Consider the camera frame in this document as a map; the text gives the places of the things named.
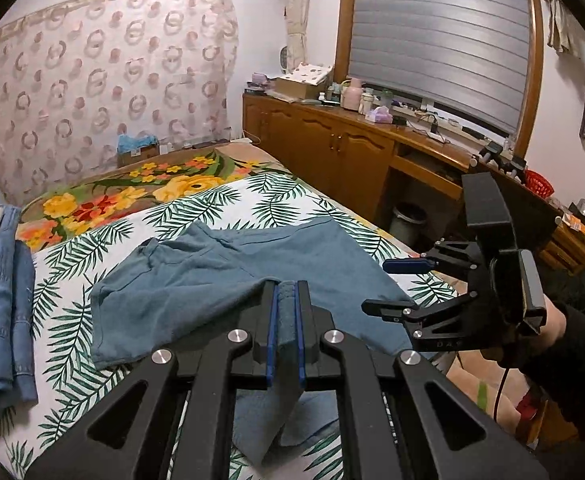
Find dotted box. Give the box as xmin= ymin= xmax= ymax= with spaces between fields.
xmin=272 ymin=62 xmax=335 ymax=102

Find grey trash bin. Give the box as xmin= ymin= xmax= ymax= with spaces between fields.
xmin=390 ymin=202 xmax=429 ymax=247

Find hanging beige cloth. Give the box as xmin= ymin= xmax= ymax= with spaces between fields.
xmin=535 ymin=0 xmax=581 ymax=56

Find floral blanket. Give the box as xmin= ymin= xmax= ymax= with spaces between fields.
xmin=15 ymin=146 xmax=298 ymax=253

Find cardboard box with blue cloth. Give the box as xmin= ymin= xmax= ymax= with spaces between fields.
xmin=116 ymin=132 xmax=161 ymax=169

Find purple tissue pack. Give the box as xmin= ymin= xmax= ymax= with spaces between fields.
xmin=365 ymin=106 xmax=395 ymax=125

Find white power strip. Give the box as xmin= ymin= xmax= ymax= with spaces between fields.
xmin=391 ymin=105 xmax=473 ymax=134

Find grey window blind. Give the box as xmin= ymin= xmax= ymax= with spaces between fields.
xmin=347 ymin=0 xmax=531 ymax=137

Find folded denim jeans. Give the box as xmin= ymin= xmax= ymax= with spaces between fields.
xmin=0 ymin=203 xmax=39 ymax=415

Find tied beige curtain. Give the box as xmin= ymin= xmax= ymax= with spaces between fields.
xmin=272 ymin=0 xmax=344 ymax=75

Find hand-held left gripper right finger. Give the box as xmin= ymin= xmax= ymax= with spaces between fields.
xmin=295 ymin=280 xmax=556 ymax=480

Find wooden cabinet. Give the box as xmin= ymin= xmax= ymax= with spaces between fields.
xmin=242 ymin=91 xmax=585 ymax=281

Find leaf print bed sheet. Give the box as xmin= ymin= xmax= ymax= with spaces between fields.
xmin=0 ymin=172 xmax=461 ymax=480

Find blue pants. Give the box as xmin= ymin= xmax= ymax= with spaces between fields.
xmin=90 ymin=220 xmax=418 ymax=466

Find wooden window frame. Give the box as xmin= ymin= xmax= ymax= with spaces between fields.
xmin=333 ymin=0 xmax=547 ymax=160

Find person's right forearm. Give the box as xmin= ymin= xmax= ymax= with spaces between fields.
xmin=517 ymin=259 xmax=585 ymax=442

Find ring pattern wall cloth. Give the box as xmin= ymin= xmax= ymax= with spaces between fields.
xmin=0 ymin=0 xmax=239 ymax=207

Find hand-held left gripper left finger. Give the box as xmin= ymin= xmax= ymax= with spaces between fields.
xmin=25 ymin=280 xmax=279 ymax=480

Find pink thermos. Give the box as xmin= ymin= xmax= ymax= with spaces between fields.
xmin=343 ymin=77 xmax=365 ymax=111

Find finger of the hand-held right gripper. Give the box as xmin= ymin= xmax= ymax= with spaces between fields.
xmin=361 ymin=287 xmax=476 ymax=333
xmin=381 ymin=241 xmax=481 ymax=281

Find red basket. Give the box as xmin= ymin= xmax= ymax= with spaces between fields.
xmin=525 ymin=170 xmax=555 ymax=199

